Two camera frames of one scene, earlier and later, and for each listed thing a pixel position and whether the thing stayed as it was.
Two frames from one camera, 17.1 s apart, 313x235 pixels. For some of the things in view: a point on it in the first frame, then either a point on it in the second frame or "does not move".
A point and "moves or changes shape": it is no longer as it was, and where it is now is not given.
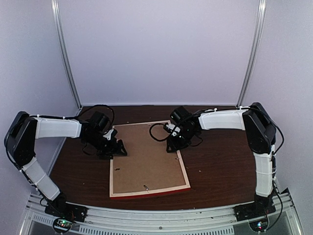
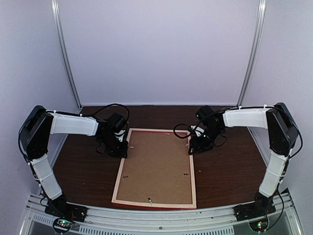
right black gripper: [175, 144] -> [198, 145]
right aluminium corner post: [256, 49] does not move
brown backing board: [147, 166] moves or changes shape
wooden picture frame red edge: [186, 187] -> [181, 205]
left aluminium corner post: [58, 24] does not move
